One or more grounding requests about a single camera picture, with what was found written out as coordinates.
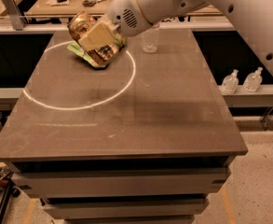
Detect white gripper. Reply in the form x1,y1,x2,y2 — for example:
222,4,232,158
78,0,152,51

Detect orange soda can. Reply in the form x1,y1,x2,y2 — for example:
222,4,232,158
67,11,126,68

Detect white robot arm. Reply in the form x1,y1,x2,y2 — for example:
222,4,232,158
78,0,273,76

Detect green snack bag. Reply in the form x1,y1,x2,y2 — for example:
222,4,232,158
67,34,127,69

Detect black scissors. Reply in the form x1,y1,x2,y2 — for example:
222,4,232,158
82,0,108,7

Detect clear plastic water bottle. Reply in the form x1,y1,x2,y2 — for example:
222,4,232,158
142,23,159,53

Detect clear pump bottle left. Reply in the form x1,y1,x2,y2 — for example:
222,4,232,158
221,69,239,94

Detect clear pump bottle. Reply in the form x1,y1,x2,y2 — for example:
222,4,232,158
221,69,239,94
243,67,263,92

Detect grey cabinet drawer unit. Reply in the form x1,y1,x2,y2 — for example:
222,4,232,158
5,155,237,224

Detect clear pump bottle right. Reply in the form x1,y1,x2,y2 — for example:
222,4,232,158
243,67,263,92

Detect black stand on floor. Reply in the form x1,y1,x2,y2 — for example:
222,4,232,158
0,172,20,224

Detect left metal bracket post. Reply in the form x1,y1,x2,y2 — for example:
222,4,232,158
2,0,26,31

